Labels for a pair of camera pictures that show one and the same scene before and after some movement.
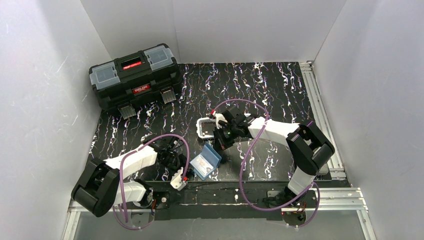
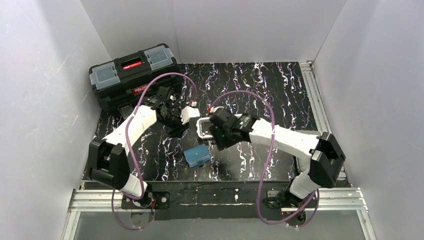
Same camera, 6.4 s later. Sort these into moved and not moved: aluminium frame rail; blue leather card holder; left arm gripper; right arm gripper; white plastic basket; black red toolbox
Moved: left arm gripper; blue leather card holder
Not moved: white plastic basket; aluminium frame rail; right arm gripper; black red toolbox
